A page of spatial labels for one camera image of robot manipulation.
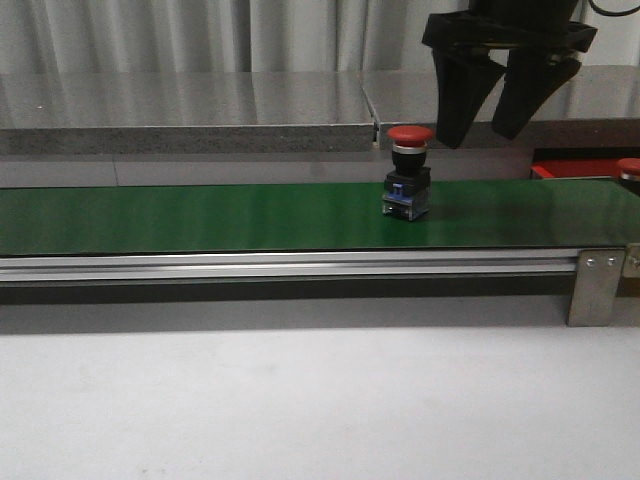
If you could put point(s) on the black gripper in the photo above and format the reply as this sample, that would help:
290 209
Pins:
542 41

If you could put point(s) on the red mushroom push button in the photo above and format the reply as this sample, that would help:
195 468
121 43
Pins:
629 174
407 187

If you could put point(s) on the red plastic tray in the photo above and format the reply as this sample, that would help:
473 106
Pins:
575 168

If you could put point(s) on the green conveyor belt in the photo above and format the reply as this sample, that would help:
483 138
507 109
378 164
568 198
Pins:
292 217

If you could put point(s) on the steel conveyor end plate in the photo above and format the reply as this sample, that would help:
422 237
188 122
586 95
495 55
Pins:
631 266

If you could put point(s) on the grey granite counter slab left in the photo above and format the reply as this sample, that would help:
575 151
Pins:
184 113

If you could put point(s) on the white pleated curtain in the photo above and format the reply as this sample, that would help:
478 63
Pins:
215 36

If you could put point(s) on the aluminium conveyor frame rail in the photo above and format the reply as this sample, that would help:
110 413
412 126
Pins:
285 265

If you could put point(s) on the steel conveyor support bracket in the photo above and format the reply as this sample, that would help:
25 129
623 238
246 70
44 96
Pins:
598 273

